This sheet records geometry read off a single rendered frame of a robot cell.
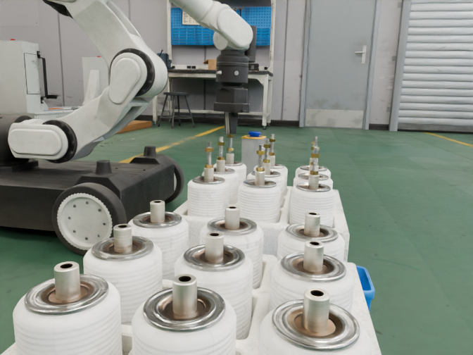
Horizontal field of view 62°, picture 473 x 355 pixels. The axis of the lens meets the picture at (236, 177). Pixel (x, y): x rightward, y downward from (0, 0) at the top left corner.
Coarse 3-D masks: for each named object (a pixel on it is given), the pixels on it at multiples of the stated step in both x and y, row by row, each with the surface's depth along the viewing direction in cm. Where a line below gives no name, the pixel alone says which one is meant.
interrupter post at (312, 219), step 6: (306, 216) 56; (312, 216) 55; (318, 216) 55; (306, 222) 56; (312, 222) 55; (318, 222) 56; (306, 228) 56; (312, 228) 56; (318, 228) 56; (306, 234) 56; (312, 234) 56; (318, 234) 56
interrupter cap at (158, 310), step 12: (168, 288) 39; (204, 288) 39; (156, 300) 37; (168, 300) 37; (204, 300) 37; (216, 300) 37; (144, 312) 35; (156, 312) 35; (168, 312) 35; (204, 312) 35; (216, 312) 35; (156, 324) 33; (168, 324) 33; (180, 324) 33; (192, 324) 33; (204, 324) 33
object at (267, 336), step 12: (264, 324) 34; (360, 324) 35; (264, 336) 33; (276, 336) 32; (360, 336) 33; (264, 348) 33; (276, 348) 32; (288, 348) 31; (348, 348) 31; (360, 348) 31
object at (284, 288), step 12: (276, 264) 47; (276, 276) 44; (288, 276) 43; (348, 276) 44; (276, 288) 44; (288, 288) 42; (300, 288) 42; (324, 288) 41; (336, 288) 42; (348, 288) 42; (276, 300) 44; (288, 300) 43; (336, 300) 42; (348, 300) 43
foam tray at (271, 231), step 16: (288, 192) 110; (336, 192) 111; (288, 208) 94; (336, 208) 95; (192, 224) 84; (272, 224) 82; (288, 224) 83; (336, 224) 84; (192, 240) 85; (272, 240) 81
